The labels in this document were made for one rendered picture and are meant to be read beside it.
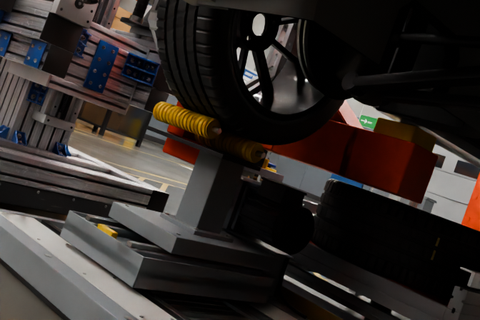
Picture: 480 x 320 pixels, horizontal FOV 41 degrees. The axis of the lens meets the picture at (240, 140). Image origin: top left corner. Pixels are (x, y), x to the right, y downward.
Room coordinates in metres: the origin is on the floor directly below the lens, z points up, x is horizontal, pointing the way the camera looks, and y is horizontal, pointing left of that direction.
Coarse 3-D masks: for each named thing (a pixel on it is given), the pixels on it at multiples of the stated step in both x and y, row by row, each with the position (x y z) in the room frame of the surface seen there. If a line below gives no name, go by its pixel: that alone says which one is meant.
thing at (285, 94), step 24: (240, 24) 1.85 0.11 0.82; (264, 24) 1.98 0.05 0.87; (240, 48) 1.94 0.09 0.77; (264, 48) 1.94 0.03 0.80; (240, 72) 1.68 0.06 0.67; (264, 72) 2.02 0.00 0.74; (288, 72) 2.09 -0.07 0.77; (264, 96) 2.03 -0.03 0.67; (288, 96) 1.99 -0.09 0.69; (312, 96) 1.95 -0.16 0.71
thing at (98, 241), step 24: (72, 216) 1.76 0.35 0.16; (96, 216) 1.84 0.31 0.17; (72, 240) 1.74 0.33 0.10; (96, 240) 1.67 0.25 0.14; (120, 240) 1.74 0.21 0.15; (144, 240) 1.85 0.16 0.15; (120, 264) 1.58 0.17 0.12; (144, 264) 1.54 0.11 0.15; (168, 264) 1.59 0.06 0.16; (192, 264) 1.72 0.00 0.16; (216, 264) 1.78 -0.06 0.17; (144, 288) 1.55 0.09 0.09; (168, 288) 1.61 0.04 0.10; (192, 288) 1.66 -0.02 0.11; (216, 288) 1.72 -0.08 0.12; (240, 288) 1.79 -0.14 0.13; (264, 288) 1.86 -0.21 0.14
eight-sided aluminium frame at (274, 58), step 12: (156, 0) 1.81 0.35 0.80; (156, 12) 1.80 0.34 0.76; (288, 24) 2.15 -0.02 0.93; (276, 36) 2.17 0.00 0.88; (288, 36) 2.14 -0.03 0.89; (156, 48) 1.86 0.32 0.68; (288, 48) 2.15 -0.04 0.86; (276, 60) 2.14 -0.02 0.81; (276, 72) 2.14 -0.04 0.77; (168, 84) 1.92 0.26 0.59; (252, 84) 2.14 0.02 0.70
